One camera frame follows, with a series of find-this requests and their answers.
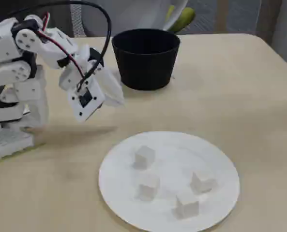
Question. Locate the white block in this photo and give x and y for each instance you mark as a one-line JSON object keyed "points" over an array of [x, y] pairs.
{"points": [[144, 158], [186, 206], [202, 182], [148, 189]]}

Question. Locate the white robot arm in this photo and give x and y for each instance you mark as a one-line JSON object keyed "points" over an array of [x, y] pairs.
{"points": [[3, 43]]}

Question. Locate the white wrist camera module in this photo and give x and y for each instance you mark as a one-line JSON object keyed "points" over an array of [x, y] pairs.
{"points": [[85, 100]]}

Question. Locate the white plate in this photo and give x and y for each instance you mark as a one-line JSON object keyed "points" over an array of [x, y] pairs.
{"points": [[172, 164]]}

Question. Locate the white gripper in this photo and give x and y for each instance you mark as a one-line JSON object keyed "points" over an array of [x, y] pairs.
{"points": [[111, 90]]}

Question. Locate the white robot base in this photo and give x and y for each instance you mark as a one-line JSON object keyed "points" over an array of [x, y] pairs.
{"points": [[34, 108]]}

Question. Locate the white green office chair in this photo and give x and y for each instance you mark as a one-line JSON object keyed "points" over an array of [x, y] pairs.
{"points": [[182, 19]]}

